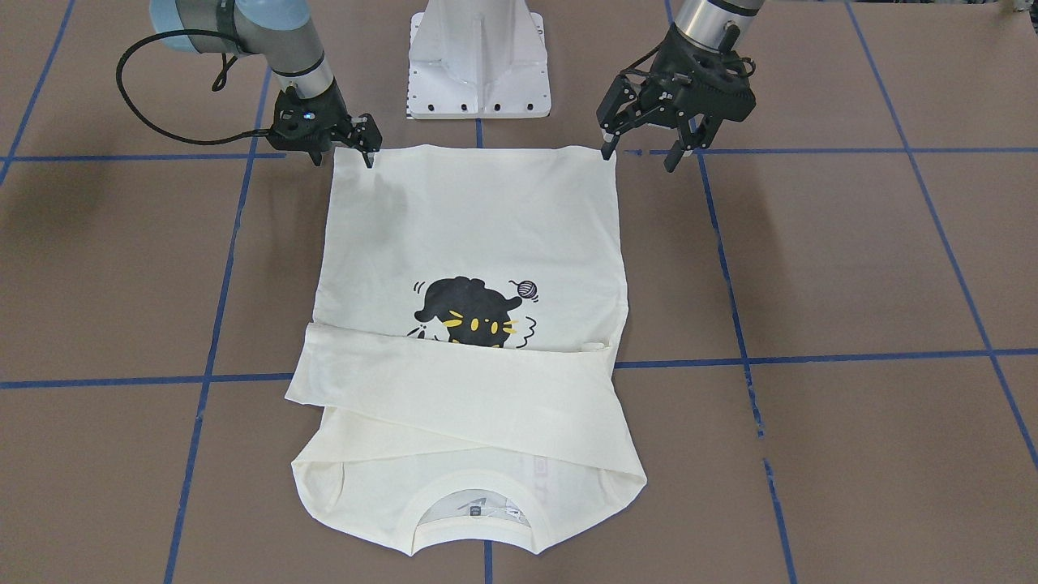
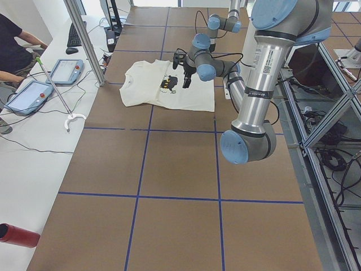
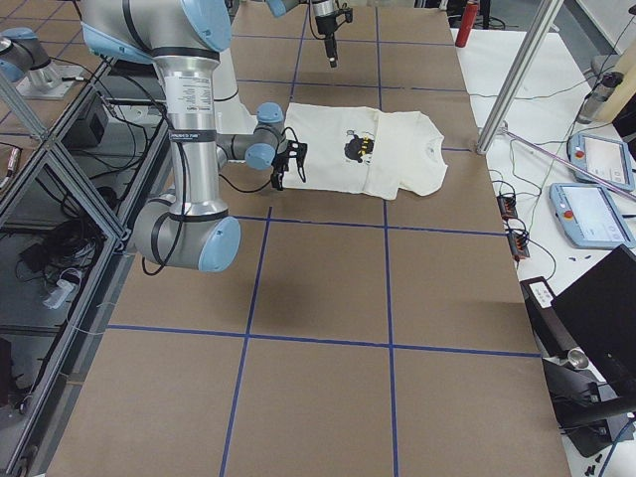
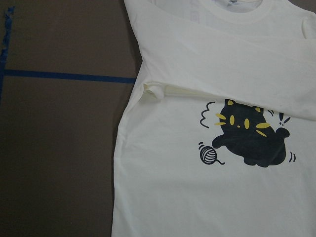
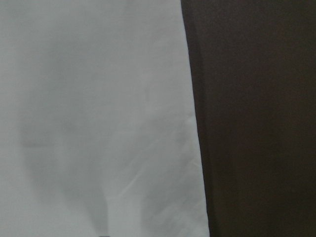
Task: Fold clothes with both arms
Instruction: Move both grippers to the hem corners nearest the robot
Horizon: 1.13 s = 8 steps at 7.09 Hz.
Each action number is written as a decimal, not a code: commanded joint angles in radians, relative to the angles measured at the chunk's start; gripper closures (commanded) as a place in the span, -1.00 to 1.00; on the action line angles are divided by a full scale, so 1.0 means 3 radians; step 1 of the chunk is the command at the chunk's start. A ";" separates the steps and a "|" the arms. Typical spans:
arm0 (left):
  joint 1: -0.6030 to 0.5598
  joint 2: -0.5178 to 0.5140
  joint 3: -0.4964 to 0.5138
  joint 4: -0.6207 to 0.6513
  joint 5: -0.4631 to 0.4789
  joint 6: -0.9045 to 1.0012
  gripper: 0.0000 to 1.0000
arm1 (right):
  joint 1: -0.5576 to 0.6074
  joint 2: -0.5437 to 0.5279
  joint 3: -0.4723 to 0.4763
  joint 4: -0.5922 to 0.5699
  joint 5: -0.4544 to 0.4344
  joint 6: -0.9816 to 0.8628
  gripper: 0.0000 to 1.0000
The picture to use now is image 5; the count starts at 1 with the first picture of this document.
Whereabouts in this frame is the cream cat print t-shirt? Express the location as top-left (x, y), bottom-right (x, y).
top-left (0, 0), bottom-right (210, 237)

